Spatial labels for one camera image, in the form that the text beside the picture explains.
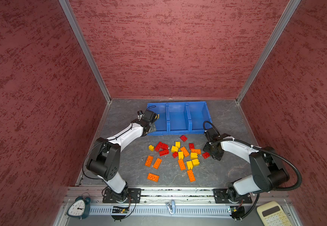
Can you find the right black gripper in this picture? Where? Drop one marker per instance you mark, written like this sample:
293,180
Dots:
216,156

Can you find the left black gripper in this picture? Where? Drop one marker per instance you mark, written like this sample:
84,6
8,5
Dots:
152,127

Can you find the orange diagonal brick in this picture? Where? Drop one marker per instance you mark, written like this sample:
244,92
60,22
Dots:
185,151

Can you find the red square brick top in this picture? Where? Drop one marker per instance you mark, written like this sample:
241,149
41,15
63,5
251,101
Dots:
183,138

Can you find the red square brick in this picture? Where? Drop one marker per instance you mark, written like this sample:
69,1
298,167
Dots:
183,138
164,146

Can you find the blue three-compartment bin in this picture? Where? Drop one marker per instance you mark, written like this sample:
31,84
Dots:
180,118

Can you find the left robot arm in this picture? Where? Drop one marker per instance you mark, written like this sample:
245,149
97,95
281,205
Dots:
104,158

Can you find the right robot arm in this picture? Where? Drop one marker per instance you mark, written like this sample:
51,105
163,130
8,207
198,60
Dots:
268,170

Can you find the yellow brick right upper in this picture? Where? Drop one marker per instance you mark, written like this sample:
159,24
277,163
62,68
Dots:
193,156

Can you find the yellow brick right lower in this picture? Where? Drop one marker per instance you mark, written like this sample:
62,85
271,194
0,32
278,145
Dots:
195,162

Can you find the yellow brick lower middle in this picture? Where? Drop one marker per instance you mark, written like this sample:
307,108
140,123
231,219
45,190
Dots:
189,165

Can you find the yellow brick below centre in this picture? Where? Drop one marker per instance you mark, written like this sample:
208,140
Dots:
180,155

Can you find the red long brick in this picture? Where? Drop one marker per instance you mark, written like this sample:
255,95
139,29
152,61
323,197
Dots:
164,152

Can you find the cream calculator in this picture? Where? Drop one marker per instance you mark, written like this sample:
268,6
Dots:
272,214

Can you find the green alarm clock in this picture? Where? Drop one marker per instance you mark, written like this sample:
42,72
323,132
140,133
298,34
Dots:
80,208

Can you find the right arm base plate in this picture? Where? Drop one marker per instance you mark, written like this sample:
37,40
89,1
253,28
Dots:
229,196

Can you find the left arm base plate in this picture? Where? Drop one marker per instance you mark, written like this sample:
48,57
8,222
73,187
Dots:
132,195

